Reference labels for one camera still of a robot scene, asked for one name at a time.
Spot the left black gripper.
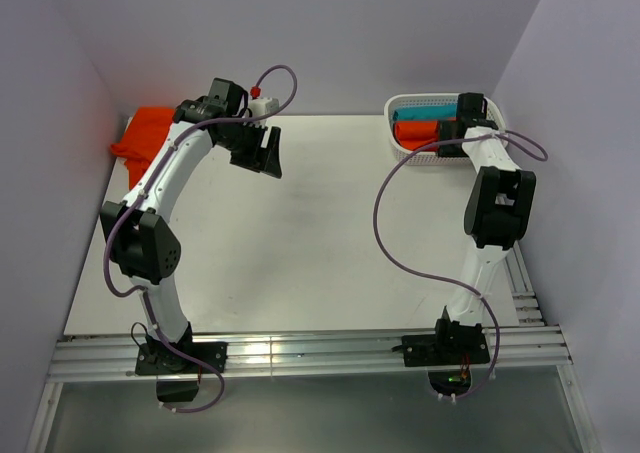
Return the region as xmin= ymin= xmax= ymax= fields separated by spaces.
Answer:
xmin=218 ymin=120 xmax=282 ymax=178

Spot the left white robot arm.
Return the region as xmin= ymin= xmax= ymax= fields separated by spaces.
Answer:
xmin=99 ymin=78 xmax=289 ymax=372

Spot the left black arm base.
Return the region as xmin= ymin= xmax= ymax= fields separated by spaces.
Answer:
xmin=130 ymin=322 xmax=228 ymax=414

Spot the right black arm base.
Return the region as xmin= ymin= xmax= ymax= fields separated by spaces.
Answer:
xmin=391 ymin=334 xmax=494 ymax=397

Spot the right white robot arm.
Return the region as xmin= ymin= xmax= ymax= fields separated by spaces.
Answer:
xmin=432 ymin=93 xmax=536 ymax=363

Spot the white plastic basket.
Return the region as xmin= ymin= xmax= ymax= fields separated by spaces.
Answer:
xmin=384 ymin=92 xmax=506 ymax=166

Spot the teal rolled t-shirt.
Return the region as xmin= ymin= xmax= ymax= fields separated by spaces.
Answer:
xmin=391 ymin=104 xmax=457 ymax=122

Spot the crumpled orange t-shirt pile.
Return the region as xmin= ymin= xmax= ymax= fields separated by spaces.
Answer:
xmin=110 ymin=107 xmax=174 ymax=189

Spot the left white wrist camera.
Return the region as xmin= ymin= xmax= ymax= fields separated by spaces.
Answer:
xmin=248 ymin=97 xmax=280 ymax=118

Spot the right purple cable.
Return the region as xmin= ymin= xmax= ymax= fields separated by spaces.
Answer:
xmin=373 ymin=128 xmax=550 ymax=400

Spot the purple cable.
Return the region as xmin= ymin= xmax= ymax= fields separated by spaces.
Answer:
xmin=373 ymin=128 xmax=550 ymax=400
xmin=102 ymin=64 xmax=299 ymax=414

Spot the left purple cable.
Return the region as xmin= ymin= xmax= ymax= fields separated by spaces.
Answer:
xmin=102 ymin=64 xmax=299 ymax=414

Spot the aluminium rail frame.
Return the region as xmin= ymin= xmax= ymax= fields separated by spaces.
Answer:
xmin=24 ymin=162 xmax=601 ymax=453

